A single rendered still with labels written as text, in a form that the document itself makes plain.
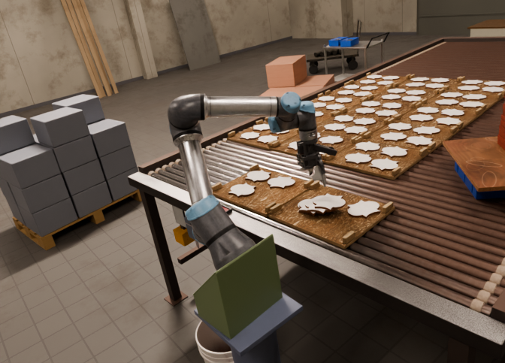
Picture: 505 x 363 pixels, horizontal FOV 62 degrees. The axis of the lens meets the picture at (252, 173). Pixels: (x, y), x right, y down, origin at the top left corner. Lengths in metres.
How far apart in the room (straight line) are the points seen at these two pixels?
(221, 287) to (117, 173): 3.12
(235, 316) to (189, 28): 10.63
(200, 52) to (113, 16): 2.27
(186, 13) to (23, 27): 3.83
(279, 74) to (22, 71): 6.42
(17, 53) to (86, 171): 6.81
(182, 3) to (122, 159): 7.92
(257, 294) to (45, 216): 2.93
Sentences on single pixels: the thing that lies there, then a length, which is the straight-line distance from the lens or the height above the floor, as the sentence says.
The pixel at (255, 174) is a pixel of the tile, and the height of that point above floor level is 0.95.
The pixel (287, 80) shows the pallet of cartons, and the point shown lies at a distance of 6.03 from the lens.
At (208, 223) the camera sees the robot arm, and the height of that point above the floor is 1.20.
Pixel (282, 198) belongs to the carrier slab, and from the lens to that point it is 1.99.
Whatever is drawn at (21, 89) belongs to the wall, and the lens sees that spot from 10.76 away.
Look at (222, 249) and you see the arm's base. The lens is 1.34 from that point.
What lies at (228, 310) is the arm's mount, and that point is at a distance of 1.36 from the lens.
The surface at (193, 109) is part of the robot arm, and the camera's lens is 1.52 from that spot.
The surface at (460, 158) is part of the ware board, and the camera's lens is 2.07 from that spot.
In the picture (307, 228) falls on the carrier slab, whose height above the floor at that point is 0.94.
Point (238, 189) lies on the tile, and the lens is 2.12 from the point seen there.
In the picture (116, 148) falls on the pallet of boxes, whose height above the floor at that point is 0.62.
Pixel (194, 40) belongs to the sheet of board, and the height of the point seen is 0.68.
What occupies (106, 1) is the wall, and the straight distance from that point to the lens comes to 11.30.
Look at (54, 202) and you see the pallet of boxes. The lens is 4.09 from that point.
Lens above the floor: 1.87
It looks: 24 degrees down
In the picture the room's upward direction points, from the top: 9 degrees counter-clockwise
